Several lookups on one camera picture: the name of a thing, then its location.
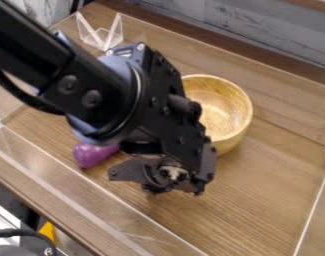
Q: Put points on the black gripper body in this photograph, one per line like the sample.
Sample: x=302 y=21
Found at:
x=162 y=172

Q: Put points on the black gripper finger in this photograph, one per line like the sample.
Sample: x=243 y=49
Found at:
x=152 y=189

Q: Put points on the purple toy eggplant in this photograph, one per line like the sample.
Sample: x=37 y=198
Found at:
x=88 y=155

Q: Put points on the brown wooden bowl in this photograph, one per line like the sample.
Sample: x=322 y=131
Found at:
x=226 y=109

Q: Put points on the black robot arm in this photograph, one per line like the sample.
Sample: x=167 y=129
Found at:
x=120 y=99

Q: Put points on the yellow warning sticker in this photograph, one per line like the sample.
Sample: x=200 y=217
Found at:
x=47 y=230

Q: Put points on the clear acrylic corner bracket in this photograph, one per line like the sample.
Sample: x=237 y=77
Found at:
x=100 y=38

